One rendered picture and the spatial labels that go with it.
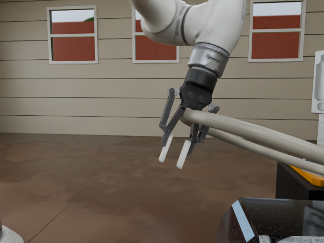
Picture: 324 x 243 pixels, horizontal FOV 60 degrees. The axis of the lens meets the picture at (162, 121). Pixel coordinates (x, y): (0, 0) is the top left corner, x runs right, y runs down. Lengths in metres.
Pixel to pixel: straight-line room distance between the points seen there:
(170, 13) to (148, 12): 0.06
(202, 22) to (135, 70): 6.65
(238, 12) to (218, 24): 0.06
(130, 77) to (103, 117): 1.28
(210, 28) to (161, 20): 0.13
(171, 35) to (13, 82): 8.08
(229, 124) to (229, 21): 0.26
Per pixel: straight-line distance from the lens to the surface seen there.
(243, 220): 1.23
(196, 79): 0.66
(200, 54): 0.67
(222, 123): 0.56
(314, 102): 2.13
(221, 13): 0.69
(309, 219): 1.29
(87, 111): 7.75
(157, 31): 0.74
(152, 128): 7.32
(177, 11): 0.75
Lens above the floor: 1.34
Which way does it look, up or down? 8 degrees down
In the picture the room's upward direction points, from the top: straight up
